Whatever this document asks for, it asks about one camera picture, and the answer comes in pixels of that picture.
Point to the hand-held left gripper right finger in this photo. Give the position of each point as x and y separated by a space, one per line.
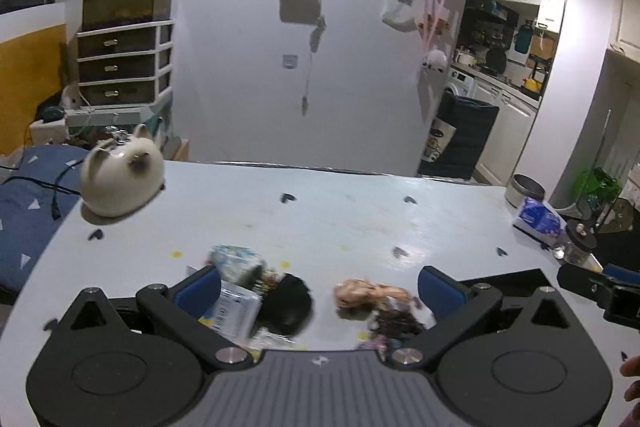
442 292

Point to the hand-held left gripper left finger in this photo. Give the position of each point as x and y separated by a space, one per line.
197 289

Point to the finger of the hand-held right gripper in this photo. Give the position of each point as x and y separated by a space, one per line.
580 279
620 272

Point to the white blue medicine packet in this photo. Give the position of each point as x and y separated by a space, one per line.
235 309

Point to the black soft cloth item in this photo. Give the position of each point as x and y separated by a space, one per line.
286 304

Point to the pink soft doll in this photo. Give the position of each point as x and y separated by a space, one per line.
367 293

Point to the person's right hand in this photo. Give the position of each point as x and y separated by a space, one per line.
633 382

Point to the glass jar with lid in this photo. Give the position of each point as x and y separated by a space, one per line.
580 243

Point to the teal printed packet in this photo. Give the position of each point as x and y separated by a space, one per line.
240 263

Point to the dark brown hair clump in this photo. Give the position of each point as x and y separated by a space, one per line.
397 322

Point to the blue white tissue pack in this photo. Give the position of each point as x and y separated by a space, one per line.
539 219

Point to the green plant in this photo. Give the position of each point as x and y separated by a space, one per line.
595 187

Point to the round metal tin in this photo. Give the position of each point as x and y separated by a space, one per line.
524 190

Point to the white cat plush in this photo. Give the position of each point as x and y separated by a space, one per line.
120 177

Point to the black trash bin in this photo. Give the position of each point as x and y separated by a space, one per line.
465 137

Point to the blue patterned bedding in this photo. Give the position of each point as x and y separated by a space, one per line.
30 212

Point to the yellow kettle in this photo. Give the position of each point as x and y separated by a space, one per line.
531 84

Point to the white washing machine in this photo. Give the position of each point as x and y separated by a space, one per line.
460 82

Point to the small hanging white plush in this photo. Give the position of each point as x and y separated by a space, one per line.
434 61

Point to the black frying pan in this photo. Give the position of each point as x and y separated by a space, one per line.
496 59

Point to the white rice cooker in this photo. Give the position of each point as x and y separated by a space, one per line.
465 57

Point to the white drawer cabinet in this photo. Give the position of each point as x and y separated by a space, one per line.
122 64

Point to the blue gas bottle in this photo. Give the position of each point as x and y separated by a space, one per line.
523 38

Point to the white plastic bag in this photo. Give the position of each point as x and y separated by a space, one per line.
400 12

